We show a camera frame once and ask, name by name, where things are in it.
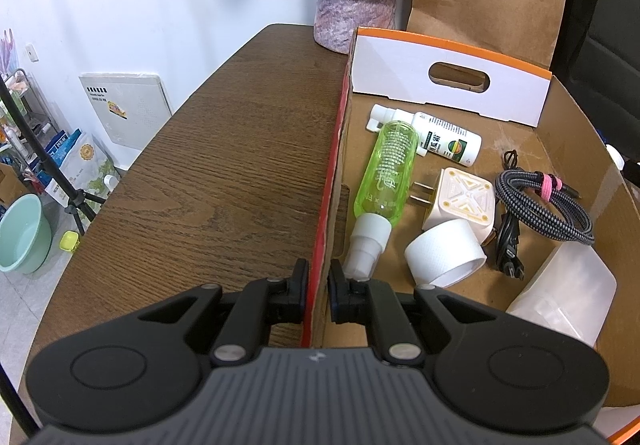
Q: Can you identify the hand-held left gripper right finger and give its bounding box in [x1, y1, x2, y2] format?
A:
[327, 269, 498, 368]

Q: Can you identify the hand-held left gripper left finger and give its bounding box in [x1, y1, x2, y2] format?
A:
[137, 258, 310, 368]

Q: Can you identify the green spray bottle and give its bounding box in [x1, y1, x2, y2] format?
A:
[342, 121, 420, 283]

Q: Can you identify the white square power adapter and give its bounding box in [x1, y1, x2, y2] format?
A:
[411, 167, 497, 246]

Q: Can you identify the black power cord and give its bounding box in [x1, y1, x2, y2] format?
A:
[492, 212, 526, 281]

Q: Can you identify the white nozzle bottle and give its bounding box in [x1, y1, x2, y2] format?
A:
[366, 104, 483, 166]

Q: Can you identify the translucent plastic container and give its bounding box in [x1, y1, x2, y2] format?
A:
[505, 243, 617, 348]

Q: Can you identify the braided cable with pink tie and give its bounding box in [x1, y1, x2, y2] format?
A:
[495, 150, 596, 246]

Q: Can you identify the orange cardboard box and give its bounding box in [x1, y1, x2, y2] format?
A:
[300, 26, 640, 445]

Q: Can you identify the white sack gold emblem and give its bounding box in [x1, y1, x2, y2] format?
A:
[45, 131, 121, 208]

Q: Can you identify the blue white package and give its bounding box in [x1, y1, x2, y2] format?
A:
[47, 127, 83, 170]

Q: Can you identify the green plastic basin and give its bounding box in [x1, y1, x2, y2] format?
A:
[0, 194, 53, 274]

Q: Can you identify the black light stand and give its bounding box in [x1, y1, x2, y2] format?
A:
[0, 75, 108, 236]

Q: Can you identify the black pole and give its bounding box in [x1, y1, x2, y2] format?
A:
[0, 365, 40, 441]

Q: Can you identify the metal shelf rack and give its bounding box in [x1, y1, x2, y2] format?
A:
[0, 68, 56, 196]

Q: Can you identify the black paper bag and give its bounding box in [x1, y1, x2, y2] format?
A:
[554, 0, 640, 150]

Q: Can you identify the white wall panel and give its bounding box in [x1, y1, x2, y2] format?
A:
[78, 72, 173, 148]

